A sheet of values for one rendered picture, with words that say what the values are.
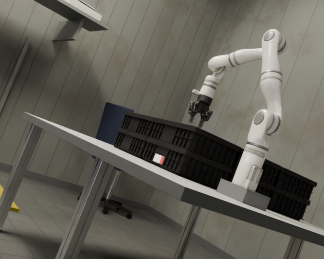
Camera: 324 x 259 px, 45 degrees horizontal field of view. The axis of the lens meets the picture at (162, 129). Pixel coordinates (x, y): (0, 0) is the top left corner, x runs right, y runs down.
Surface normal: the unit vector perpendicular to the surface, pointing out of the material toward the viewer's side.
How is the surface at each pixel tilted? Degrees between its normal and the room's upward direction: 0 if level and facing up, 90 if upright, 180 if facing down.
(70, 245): 90
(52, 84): 90
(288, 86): 90
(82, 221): 90
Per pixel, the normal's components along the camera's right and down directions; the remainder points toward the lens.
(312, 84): -0.75, -0.33
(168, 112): 0.55, 0.16
